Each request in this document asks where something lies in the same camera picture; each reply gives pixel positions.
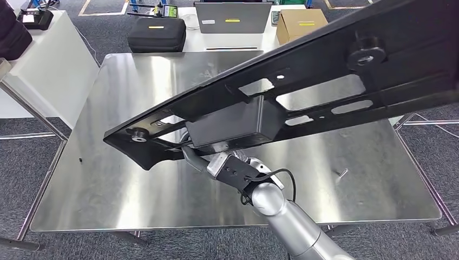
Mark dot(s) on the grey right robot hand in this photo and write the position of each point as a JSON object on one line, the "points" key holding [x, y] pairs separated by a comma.
{"points": [[195, 161]]}

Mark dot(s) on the black carrying case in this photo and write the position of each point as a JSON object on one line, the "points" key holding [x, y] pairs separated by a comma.
{"points": [[157, 39]]}

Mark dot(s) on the brown cardboard box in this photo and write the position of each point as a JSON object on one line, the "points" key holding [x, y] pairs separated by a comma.
{"points": [[297, 30]]}

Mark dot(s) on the small dark handheld device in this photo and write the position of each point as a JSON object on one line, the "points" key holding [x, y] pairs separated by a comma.
{"points": [[275, 18]]}

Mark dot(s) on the silver grey laptop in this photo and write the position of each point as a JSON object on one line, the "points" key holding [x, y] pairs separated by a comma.
{"points": [[233, 27]]}

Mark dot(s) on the black plastic plate bracket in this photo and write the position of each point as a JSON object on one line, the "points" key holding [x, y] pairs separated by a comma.
{"points": [[305, 57]]}

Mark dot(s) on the dark fabric bag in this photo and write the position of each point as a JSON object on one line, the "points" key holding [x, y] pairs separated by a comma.
{"points": [[14, 36]]}

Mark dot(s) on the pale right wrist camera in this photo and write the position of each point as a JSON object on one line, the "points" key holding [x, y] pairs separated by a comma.
{"points": [[220, 165]]}

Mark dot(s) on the white panel board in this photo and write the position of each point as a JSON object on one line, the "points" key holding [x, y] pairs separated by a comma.
{"points": [[53, 71]]}

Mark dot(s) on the small green screen device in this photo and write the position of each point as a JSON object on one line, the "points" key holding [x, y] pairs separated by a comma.
{"points": [[171, 10]]}

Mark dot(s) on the steel workbench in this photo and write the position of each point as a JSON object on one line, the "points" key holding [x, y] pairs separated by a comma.
{"points": [[125, 179]]}

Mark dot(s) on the black desktop device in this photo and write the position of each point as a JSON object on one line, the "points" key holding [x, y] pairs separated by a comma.
{"points": [[39, 21]]}

